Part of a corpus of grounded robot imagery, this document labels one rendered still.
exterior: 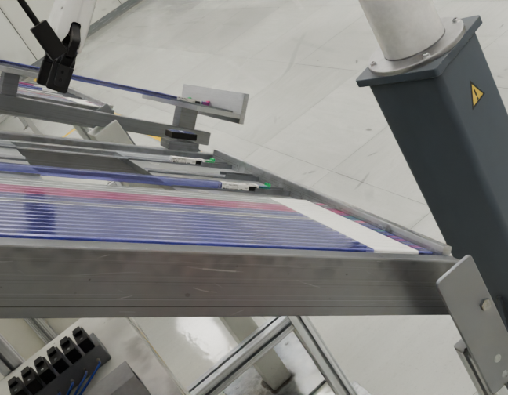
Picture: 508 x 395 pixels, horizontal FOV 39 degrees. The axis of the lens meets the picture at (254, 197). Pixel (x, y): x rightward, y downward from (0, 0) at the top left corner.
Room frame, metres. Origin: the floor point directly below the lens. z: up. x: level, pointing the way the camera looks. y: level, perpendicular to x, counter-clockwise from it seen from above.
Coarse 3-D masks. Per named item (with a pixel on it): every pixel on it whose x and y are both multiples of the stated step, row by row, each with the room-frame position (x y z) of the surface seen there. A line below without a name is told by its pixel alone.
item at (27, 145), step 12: (0, 144) 1.12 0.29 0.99; (12, 144) 1.12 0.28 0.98; (24, 144) 1.12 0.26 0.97; (36, 144) 1.13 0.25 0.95; (48, 144) 1.13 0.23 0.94; (108, 156) 1.15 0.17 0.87; (120, 156) 1.15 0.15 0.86; (132, 156) 1.16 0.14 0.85; (144, 156) 1.16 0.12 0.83; (156, 156) 1.16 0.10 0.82; (168, 156) 1.17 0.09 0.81
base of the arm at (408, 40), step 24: (360, 0) 1.26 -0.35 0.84; (384, 0) 1.21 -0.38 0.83; (408, 0) 1.20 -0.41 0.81; (432, 0) 1.23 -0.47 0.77; (384, 24) 1.22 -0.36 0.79; (408, 24) 1.20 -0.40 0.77; (432, 24) 1.21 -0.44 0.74; (456, 24) 1.23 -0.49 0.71; (384, 48) 1.25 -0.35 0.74; (408, 48) 1.21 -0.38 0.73; (432, 48) 1.19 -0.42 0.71; (384, 72) 1.22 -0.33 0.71
